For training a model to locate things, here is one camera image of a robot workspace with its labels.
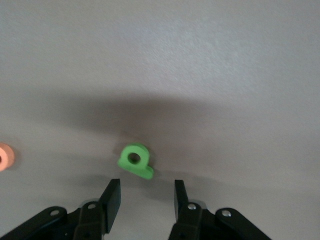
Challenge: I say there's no orange foam letter e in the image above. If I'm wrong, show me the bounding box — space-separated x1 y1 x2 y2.
0 142 16 172

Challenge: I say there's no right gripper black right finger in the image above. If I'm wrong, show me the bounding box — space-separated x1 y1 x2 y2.
167 179 205 240

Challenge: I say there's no green foam letter p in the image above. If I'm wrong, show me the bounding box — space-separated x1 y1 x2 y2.
116 142 154 181

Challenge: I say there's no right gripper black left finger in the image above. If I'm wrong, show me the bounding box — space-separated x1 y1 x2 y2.
73 178 123 240

